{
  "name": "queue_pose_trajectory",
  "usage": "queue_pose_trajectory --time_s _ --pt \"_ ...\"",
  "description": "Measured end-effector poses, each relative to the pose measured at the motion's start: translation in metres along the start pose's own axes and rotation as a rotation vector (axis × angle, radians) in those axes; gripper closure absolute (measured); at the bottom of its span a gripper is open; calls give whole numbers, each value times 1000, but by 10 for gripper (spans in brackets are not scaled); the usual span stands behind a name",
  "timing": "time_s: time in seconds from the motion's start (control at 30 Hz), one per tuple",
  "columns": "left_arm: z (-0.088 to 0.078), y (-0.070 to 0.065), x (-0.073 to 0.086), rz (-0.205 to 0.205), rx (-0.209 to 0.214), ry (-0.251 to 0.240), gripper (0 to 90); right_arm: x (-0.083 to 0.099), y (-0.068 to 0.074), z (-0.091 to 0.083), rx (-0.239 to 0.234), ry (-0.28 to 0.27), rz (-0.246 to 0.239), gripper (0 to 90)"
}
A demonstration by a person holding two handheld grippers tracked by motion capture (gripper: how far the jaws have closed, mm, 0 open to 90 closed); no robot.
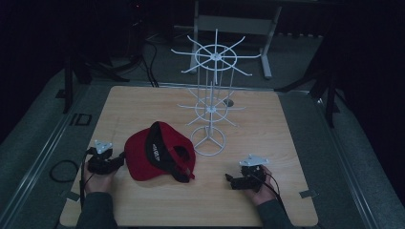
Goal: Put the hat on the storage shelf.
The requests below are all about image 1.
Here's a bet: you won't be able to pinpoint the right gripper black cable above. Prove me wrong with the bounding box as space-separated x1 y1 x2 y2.
254 173 288 211

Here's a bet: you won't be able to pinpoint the person's right hand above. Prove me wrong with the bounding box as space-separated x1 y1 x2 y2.
245 165 282 207

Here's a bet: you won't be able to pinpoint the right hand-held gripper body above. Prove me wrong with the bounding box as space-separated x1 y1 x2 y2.
234 154 270 193

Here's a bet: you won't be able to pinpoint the black floor cables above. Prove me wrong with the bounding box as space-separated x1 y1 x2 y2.
138 34 160 89

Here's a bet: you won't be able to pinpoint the person's left hand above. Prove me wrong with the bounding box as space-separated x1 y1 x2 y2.
83 160 118 196

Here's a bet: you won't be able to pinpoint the white wire display rack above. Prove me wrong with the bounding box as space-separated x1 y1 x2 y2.
170 28 263 157

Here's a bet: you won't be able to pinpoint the red baseball cap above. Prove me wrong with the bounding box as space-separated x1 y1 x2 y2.
123 120 197 184

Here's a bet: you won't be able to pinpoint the grey tape strip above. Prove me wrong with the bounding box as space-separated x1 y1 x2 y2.
298 188 320 200
58 189 81 202

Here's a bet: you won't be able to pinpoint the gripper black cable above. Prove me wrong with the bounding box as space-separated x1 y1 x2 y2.
254 173 288 211
78 148 96 209

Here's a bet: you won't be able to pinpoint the black cable loop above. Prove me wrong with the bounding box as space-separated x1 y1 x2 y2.
49 158 81 184

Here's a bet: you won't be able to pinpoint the black tripod stand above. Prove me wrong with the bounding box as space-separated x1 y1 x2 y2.
61 53 131 115
274 60 343 129

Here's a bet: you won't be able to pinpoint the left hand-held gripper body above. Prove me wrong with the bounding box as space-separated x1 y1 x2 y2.
86 139 119 176

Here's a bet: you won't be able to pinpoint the metal floor rail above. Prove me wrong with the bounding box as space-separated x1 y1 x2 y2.
309 92 380 229
0 83 92 228

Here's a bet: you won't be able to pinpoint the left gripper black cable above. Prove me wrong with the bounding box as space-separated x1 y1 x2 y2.
78 148 96 209

